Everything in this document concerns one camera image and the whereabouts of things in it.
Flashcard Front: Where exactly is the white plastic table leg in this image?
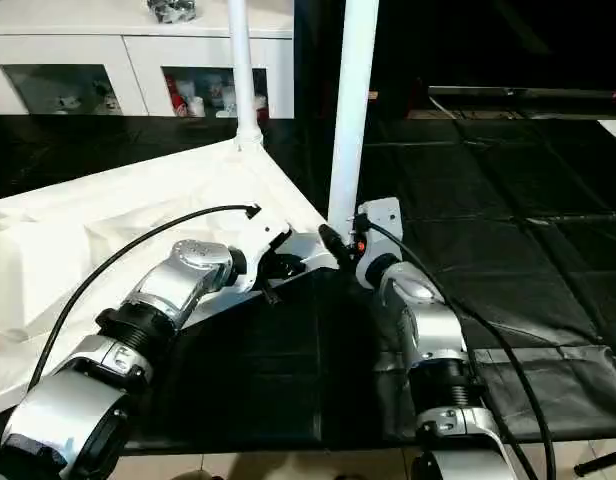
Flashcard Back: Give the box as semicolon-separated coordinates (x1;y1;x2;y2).
326;0;381;239
226;0;265;151

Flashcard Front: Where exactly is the white plastic table top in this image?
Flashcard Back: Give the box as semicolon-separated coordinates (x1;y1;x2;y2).
0;138;351;421

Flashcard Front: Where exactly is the black work mat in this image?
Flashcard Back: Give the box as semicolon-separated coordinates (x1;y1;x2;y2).
0;112;616;451

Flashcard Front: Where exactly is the black metal bar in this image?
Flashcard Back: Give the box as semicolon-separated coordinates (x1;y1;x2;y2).
428;85;616;105

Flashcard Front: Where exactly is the white glass-door cabinet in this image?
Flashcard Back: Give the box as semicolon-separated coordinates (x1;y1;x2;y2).
0;0;296;121

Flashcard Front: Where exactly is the crumpled silver object on cabinet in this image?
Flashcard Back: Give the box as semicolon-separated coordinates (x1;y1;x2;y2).
148;0;197;25

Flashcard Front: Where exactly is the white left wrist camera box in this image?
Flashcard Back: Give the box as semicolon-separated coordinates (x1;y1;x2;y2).
228;210;294;293

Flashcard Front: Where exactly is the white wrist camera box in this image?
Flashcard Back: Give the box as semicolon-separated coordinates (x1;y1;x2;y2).
228;210;294;293
353;198;403;291

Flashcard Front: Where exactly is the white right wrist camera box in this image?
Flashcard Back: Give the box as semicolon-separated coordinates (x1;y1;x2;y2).
353;198;403;291

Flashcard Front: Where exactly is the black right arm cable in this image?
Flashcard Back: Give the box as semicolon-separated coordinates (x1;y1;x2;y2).
358;215;559;480

